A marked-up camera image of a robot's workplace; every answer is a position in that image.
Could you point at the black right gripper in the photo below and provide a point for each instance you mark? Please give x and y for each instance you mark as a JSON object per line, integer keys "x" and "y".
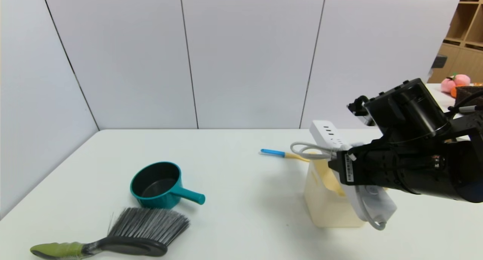
{"x": 347, "y": 167}

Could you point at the cream plastic storage box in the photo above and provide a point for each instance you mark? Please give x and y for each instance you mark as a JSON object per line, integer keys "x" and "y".
{"x": 324, "y": 207}

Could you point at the black box-shaped object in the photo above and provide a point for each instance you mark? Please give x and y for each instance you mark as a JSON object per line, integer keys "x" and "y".
{"x": 439, "y": 60}

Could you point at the small orange toy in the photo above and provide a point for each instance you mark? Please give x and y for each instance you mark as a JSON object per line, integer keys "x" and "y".
{"x": 453, "y": 92}

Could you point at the pink peach plush toy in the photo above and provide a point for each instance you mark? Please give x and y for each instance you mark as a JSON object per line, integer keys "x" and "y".
{"x": 458, "y": 80}

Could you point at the dark woven basket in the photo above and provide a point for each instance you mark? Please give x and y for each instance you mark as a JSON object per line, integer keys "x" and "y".
{"x": 469, "y": 92}

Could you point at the wooden shelf unit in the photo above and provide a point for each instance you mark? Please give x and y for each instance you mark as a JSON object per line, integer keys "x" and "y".
{"x": 464, "y": 30}

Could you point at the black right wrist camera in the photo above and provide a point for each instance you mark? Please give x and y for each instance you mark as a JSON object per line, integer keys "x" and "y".
{"x": 407, "y": 109}

